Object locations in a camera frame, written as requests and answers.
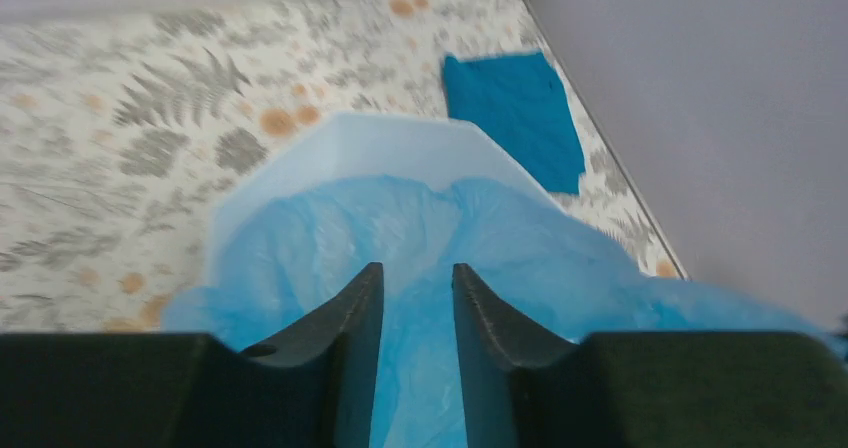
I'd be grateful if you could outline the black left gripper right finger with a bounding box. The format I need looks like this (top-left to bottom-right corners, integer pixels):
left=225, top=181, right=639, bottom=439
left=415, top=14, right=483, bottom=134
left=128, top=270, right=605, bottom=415
left=452, top=264, right=847, bottom=447

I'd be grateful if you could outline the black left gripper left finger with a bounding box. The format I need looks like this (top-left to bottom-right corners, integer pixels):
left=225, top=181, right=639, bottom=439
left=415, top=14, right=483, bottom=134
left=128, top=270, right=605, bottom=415
left=1, top=262, right=384, bottom=447

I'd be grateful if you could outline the blue plastic trash bag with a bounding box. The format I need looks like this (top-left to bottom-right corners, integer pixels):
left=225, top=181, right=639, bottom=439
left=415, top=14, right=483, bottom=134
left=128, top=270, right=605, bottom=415
left=162, top=177, right=847, bottom=447

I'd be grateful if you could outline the white paper trash bin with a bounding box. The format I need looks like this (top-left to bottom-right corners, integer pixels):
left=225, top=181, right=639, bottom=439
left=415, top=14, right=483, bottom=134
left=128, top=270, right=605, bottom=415
left=202, top=111, right=560, bottom=284

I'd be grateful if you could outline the teal folded cloth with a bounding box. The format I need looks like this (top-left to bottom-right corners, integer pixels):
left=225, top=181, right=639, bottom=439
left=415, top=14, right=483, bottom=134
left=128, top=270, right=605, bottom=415
left=442, top=51, right=586, bottom=195

